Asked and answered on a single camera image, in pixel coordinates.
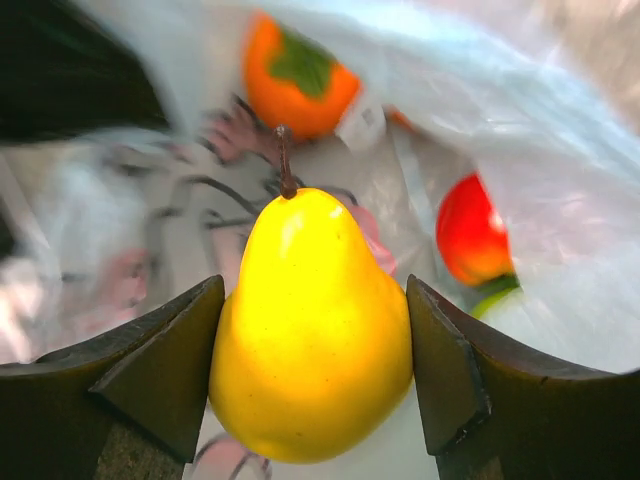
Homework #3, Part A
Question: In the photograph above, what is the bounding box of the yellow pear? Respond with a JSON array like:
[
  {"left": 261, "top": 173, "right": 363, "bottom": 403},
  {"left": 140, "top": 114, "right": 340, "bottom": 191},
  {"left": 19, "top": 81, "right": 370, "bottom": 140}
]
[{"left": 209, "top": 153, "right": 413, "bottom": 464}]

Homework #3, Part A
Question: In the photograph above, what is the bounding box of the orange persimmon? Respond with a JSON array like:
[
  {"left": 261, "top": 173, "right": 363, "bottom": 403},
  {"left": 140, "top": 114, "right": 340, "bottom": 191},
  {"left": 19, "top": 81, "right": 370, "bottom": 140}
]
[{"left": 244, "top": 13, "right": 360, "bottom": 141}]

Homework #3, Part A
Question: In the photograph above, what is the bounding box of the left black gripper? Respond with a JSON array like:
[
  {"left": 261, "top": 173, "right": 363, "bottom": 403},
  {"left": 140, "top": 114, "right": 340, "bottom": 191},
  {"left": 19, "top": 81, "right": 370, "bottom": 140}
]
[{"left": 1, "top": 1, "right": 169, "bottom": 144}]

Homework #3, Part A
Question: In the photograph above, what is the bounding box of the blue plastic bag with print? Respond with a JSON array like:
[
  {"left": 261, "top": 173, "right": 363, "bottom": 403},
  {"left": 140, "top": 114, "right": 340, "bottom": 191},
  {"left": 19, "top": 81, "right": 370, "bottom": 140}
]
[{"left": 1, "top": 1, "right": 639, "bottom": 479}]

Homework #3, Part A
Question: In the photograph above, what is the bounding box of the green fruit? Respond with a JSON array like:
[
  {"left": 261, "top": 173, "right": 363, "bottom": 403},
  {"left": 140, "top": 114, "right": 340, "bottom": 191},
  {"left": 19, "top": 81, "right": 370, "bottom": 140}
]
[{"left": 469, "top": 276, "right": 520, "bottom": 319}]

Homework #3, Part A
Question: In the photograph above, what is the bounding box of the red apple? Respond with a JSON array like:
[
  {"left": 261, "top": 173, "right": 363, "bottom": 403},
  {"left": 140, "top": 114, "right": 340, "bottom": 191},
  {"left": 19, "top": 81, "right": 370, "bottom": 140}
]
[{"left": 435, "top": 174, "right": 515, "bottom": 287}]

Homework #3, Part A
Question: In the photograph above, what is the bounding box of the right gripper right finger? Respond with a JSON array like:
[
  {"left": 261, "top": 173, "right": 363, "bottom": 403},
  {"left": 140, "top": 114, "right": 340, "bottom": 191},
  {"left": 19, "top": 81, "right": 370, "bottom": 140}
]
[{"left": 406, "top": 277, "right": 639, "bottom": 479}]

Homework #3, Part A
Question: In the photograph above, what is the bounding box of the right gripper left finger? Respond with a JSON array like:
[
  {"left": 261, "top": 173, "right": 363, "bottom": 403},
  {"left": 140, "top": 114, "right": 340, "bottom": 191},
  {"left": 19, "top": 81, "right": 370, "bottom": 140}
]
[{"left": 1, "top": 276, "right": 225, "bottom": 479}]

